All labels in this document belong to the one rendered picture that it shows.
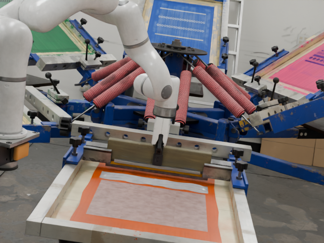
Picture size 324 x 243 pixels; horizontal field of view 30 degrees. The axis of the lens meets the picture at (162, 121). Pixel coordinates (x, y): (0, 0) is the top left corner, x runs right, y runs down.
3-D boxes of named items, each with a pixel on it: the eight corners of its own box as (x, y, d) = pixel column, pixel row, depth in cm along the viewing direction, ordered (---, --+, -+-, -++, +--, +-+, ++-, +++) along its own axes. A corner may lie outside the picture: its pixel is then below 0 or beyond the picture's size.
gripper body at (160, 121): (154, 107, 209) (150, 138, 211) (152, 113, 199) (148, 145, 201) (175, 110, 209) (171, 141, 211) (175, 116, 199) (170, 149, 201)
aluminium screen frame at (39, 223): (258, 269, 149) (261, 254, 148) (24, 234, 150) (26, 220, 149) (235, 172, 226) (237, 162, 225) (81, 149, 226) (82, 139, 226)
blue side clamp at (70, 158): (75, 179, 197) (78, 159, 195) (60, 177, 197) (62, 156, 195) (90, 154, 226) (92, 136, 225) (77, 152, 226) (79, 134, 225)
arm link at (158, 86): (116, 43, 189) (136, 99, 200) (141, 50, 180) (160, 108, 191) (137, 31, 193) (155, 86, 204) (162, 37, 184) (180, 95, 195)
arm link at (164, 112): (155, 101, 209) (154, 109, 209) (153, 106, 200) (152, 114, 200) (176, 104, 208) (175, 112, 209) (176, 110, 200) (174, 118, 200)
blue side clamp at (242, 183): (245, 204, 196) (249, 184, 195) (229, 202, 196) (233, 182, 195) (237, 175, 225) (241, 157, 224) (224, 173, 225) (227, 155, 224)
